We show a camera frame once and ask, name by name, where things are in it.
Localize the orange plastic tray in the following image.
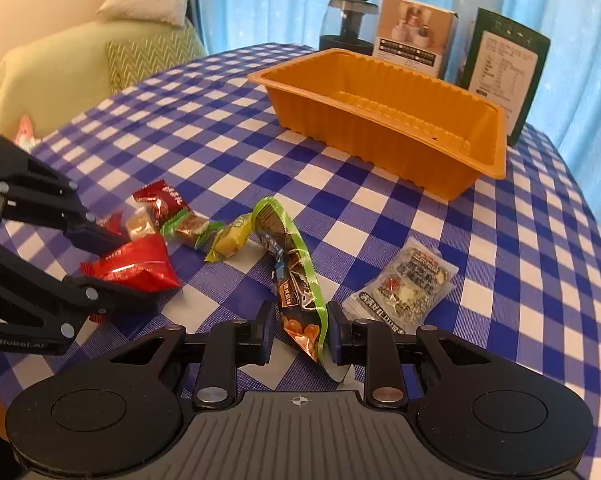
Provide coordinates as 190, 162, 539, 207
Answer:
248, 49, 507, 200

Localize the white product box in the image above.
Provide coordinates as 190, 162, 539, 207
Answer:
372, 0, 459, 79

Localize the clear grey snack packet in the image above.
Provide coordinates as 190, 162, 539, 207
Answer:
341, 237, 459, 335

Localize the light green sofa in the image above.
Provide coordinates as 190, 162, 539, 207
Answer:
0, 20, 206, 140

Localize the blue checkered tablecloth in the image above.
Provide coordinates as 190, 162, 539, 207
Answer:
0, 44, 601, 479

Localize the tan unwrapped candy cube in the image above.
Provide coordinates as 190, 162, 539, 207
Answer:
125, 207, 156, 242

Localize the large red snack packet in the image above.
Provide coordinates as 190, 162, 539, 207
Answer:
80, 233, 180, 292

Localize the small red candy packet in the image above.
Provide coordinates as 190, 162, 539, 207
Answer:
96, 210, 124, 235

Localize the yellow green candy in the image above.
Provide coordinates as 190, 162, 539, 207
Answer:
205, 214, 252, 263

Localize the green chevron cushion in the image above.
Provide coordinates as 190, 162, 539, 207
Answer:
105, 27, 206, 93

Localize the dark glass humidifier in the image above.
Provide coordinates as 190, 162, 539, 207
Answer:
319, 0, 379, 55

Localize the green carton box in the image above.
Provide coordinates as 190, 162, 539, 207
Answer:
459, 8, 551, 146

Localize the long green snack bag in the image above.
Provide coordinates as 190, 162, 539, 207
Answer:
252, 197, 355, 382

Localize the dark red candy packet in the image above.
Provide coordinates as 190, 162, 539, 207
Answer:
132, 179, 189, 228

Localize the green brown candy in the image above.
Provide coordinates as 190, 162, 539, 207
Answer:
160, 209, 224, 250

